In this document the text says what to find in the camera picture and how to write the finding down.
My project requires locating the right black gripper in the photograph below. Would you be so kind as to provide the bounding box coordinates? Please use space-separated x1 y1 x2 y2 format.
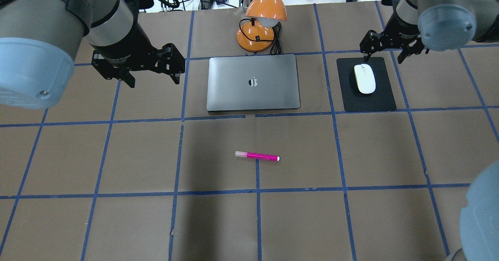
359 0 429 65

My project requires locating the black mousepad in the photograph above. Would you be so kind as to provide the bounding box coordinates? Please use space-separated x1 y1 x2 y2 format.
336 57 397 113

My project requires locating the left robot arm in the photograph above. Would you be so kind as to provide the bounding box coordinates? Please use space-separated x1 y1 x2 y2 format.
0 0 186 109

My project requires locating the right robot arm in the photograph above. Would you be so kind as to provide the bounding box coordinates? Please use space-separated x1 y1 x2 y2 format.
359 0 499 64

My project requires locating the white computer mouse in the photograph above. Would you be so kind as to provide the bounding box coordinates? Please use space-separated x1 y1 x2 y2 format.
354 64 376 94

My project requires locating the grey closed laptop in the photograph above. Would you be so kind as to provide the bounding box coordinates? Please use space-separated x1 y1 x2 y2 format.
206 54 301 112

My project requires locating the orange desk lamp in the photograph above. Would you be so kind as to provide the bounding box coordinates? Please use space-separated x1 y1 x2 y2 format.
236 0 287 52

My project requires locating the pink highlighter pen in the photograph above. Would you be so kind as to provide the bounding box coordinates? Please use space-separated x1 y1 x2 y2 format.
235 151 280 162

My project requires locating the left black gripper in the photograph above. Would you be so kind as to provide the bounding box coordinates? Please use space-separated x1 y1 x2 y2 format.
91 0 186 88

